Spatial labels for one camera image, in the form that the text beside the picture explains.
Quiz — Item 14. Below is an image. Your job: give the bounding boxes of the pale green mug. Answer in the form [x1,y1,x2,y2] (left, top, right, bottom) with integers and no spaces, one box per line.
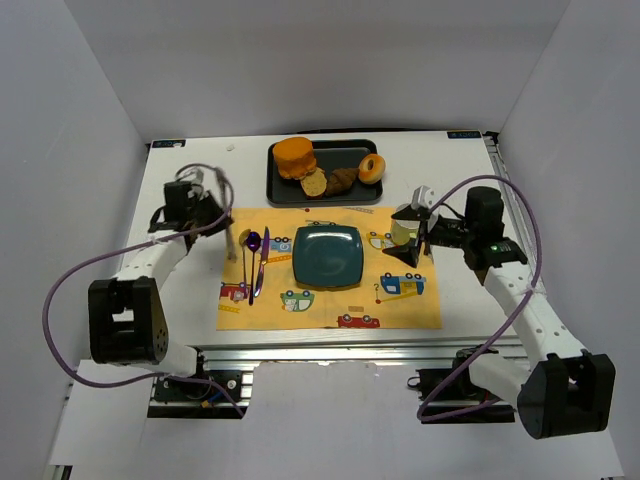
[390,219,420,246]

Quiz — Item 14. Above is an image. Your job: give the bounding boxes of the metal tongs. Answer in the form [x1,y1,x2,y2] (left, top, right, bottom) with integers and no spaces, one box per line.
[214,167,237,261]

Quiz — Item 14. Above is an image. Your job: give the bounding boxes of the brown croissant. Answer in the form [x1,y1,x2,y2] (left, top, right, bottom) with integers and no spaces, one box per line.
[325,168,359,197]

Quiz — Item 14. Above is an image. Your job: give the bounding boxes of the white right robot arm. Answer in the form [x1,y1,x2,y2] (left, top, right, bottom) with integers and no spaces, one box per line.
[384,186,616,439]

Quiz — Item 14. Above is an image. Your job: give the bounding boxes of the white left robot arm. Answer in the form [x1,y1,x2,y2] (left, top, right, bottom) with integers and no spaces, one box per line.
[88,180,232,378]

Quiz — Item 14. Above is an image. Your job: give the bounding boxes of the sliced seeded bread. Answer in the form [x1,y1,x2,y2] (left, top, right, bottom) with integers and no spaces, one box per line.
[300,168,327,199]

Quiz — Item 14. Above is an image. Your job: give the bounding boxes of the glazed bagel donut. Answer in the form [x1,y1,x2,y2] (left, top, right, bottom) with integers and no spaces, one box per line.
[358,154,386,185]

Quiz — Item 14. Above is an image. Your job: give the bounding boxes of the purple iridescent spoon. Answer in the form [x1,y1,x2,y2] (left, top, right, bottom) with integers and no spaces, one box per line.
[246,230,262,306]

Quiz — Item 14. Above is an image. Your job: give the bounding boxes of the blue sticker label left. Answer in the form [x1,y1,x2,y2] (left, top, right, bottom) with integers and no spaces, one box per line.
[151,139,186,149]

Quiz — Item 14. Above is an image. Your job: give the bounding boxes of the blue sticker label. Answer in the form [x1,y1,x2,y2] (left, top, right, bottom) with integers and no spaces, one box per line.
[151,139,186,149]
[447,130,482,140]

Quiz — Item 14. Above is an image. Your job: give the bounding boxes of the purple iridescent knife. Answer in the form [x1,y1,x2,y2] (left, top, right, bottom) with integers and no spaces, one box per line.
[253,227,270,298]

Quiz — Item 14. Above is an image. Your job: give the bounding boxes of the dark teal square plate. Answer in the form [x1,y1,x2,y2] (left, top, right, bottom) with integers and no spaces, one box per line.
[292,225,364,289]

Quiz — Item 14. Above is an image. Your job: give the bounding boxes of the blue sticker label right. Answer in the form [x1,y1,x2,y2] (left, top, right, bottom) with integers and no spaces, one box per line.
[447,130,482,140]

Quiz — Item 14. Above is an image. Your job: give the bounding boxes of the yellow cartoon car placemat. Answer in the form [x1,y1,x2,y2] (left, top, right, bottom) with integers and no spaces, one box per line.
[217,207,442,330]

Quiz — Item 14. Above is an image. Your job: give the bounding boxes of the black baking tray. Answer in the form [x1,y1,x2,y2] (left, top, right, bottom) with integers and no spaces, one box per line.
[266,139,383,208]

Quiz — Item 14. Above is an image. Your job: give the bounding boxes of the orange round cake loaf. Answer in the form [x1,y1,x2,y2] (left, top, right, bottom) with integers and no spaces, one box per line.
[272,137,317,180]

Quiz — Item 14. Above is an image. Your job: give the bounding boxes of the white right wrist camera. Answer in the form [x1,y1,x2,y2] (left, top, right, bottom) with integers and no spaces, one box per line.
[410,185,436,211]

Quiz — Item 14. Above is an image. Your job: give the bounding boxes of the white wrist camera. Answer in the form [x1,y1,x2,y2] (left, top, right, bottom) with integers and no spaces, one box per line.
[410,185,436,211]
[175,167,204,189]

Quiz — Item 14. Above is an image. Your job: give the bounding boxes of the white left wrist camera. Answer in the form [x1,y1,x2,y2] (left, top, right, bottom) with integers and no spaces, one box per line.
[175,167,204,189]

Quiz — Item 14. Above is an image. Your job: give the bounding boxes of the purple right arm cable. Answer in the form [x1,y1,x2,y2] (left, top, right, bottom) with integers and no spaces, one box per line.
[416,174,544,424]

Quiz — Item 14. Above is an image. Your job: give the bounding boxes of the aluminium table frame rail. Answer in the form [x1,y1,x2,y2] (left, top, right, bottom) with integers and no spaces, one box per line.
[144,339,531,366]

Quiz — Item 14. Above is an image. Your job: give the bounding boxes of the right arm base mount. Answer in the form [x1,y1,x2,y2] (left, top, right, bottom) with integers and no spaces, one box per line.
[406,347,515,424]

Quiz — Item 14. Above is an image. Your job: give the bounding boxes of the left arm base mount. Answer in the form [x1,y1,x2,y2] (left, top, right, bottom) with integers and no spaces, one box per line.
[147,352,253,420]

